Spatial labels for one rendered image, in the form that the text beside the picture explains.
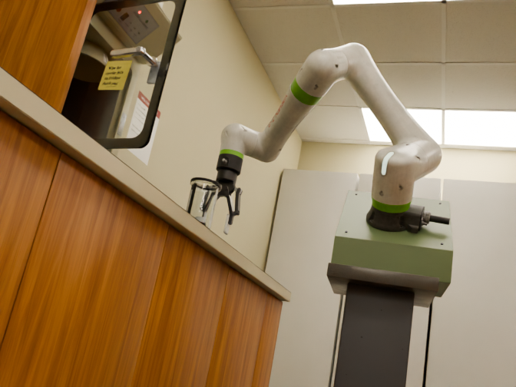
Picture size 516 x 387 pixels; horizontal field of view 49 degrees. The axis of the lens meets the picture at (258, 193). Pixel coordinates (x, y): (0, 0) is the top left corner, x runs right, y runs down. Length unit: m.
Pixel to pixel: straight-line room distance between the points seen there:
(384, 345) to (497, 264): 2.56
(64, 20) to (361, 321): 1.15
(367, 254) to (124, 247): 0.81
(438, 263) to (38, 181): 1.19
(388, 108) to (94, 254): 1.15
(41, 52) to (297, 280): 3.20
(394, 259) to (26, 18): 1.21
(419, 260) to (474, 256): 2.47
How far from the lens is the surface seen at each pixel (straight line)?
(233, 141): 2.09
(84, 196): 1.13
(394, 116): 1.95
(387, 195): 1.81
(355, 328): 1.75
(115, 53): 1.33
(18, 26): 1.54
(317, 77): 1.88
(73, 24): 1.44
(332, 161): 5.04
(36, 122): 0.98
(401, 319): 1.76
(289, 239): 4.40
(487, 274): 4.22
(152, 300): 1.41
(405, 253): 1.79
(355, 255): 1.78
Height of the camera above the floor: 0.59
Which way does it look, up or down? 17 degrees up
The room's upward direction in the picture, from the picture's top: 11 degrees clockwise
